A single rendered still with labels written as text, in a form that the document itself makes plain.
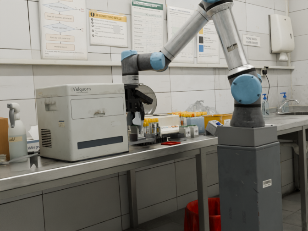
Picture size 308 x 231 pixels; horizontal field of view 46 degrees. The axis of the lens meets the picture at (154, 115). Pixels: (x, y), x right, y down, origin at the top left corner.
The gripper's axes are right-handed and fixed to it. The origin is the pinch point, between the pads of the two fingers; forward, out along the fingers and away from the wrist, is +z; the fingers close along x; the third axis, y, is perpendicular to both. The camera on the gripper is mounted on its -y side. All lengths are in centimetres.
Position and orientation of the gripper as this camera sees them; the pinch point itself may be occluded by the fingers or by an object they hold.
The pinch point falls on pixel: (137, 129)
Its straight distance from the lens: 164.8
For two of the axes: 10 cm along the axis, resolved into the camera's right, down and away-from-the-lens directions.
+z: 0.6, 10.0, 0.5
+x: 6.8, 0.0, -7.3
